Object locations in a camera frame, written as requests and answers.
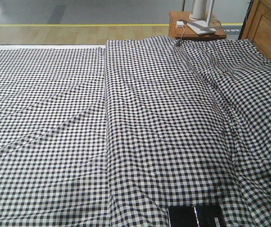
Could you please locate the black smartphone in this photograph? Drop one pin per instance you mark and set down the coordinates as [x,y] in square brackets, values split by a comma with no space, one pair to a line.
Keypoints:
[196,216]

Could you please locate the small-check gingham bed sheet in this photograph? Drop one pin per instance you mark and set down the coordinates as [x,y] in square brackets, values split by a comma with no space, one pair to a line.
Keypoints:
[52,138]

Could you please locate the white desk lamp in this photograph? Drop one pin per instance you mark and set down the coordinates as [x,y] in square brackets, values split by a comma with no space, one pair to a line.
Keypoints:
[203,23]

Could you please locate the wooden nightstand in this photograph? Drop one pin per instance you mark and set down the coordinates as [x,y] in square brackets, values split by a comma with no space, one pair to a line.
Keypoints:
[187,34]

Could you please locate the white charger adapter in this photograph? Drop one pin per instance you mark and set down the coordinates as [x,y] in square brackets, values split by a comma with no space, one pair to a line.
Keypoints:
[180,24]

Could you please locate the white cylindrical appliance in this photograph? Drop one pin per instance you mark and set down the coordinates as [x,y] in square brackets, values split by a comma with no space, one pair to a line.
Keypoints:
[198,10]

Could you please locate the wooden headboard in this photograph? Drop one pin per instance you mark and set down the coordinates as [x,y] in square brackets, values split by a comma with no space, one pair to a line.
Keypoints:
[258,26]

